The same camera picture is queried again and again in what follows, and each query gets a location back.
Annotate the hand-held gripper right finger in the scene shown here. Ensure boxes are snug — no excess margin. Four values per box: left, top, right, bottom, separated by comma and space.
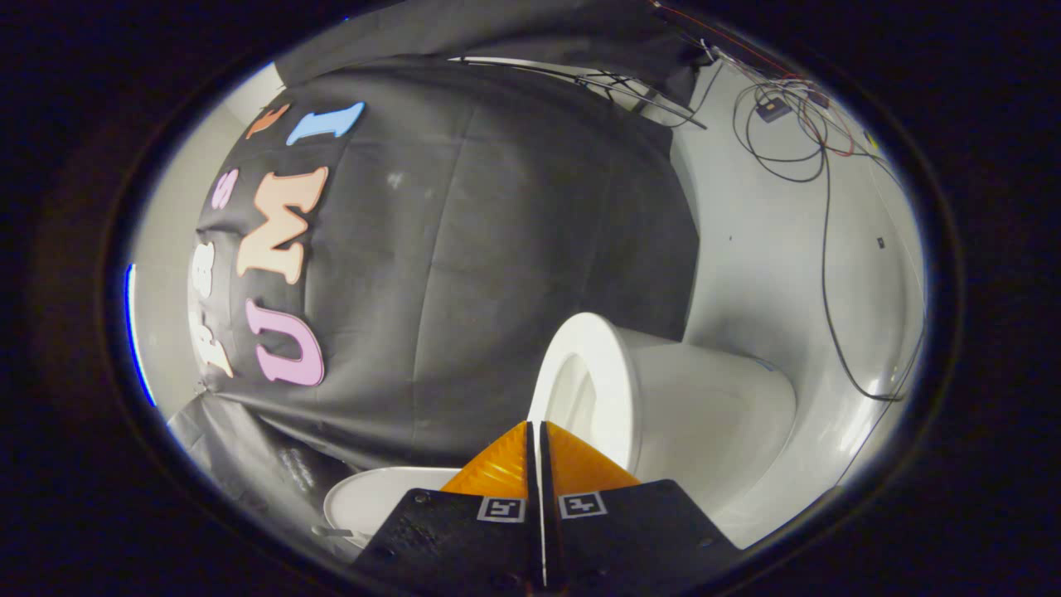
540, 421, 743, 591

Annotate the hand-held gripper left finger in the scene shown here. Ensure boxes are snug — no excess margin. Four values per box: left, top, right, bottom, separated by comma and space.
352, 421, 544, 591

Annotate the white toilet lid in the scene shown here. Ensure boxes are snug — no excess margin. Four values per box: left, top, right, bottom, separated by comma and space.
323, 466, 462, 548

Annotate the white toilet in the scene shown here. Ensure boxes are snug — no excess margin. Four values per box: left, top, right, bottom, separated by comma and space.
526, 313, 798, 517

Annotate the black backdrop cloth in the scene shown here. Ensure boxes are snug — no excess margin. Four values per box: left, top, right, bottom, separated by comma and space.
166, 0, 715, 540

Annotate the black tripod stand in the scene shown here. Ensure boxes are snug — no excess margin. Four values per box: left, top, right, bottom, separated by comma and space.
450, 56, 710, 131

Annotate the black cable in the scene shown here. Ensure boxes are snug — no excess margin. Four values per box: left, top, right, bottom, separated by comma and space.
733, 77, 926, 404

